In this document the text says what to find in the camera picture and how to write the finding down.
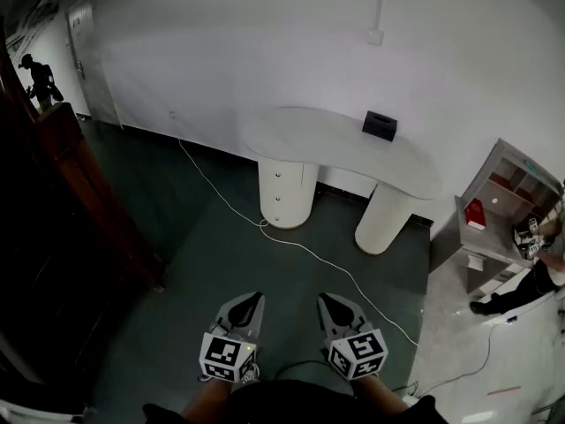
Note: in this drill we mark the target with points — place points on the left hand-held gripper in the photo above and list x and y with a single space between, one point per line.
227 356

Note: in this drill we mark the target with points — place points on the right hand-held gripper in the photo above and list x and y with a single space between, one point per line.
359 353

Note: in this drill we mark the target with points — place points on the white curved desk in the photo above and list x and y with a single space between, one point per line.
335 148

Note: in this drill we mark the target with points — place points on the person's right forearm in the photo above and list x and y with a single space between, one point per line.
379 393

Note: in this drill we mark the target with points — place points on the person's left forearm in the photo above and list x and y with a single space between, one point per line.
207 400

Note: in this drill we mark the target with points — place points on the small white drawer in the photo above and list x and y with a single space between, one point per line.
282 172
282 196

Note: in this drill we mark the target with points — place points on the person's left grey shoe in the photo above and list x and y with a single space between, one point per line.
252 373

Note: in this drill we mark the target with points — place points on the person's black shirt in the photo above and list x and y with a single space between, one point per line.
300 406

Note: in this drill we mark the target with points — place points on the red box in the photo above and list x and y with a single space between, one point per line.
476 214

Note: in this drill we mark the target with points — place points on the red floor tape strip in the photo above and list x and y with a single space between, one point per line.
504 391

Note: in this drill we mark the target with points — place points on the grey shelf cabinet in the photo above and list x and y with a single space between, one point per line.
499 236

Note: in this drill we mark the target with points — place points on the black tissue box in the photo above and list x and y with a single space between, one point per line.
379 126

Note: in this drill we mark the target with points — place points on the dark brown wooden furniture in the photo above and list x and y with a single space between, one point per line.
66 219

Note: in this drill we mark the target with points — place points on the grey door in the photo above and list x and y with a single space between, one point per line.
92 69

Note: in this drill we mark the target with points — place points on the white wall junction box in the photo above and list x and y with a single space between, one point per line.
375 35

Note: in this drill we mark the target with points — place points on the white wall conduit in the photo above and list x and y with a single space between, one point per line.
379 2

